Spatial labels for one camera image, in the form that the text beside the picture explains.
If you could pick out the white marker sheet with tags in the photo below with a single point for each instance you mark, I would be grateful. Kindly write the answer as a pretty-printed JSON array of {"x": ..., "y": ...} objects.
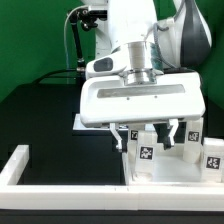
[{"x": 80, "y": 125}]

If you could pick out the black camera on stand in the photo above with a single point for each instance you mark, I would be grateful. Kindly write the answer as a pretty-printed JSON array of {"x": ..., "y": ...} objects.
[{"x": 87, "y": 16}]

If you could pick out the white U-shaped fence frame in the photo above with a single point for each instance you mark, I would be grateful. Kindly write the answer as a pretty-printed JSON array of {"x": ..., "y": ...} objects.
[{"x": 168, "y": 197}]

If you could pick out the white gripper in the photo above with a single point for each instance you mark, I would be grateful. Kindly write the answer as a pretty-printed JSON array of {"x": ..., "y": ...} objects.
[{"x": 105, "y": 98}]

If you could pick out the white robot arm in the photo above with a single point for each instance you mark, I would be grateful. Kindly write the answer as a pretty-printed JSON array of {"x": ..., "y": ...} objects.
[{"x": 146, "y": 77}]

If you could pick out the white square table top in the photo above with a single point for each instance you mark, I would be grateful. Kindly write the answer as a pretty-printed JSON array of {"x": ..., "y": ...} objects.
[{"x": 169, "y": 168}]

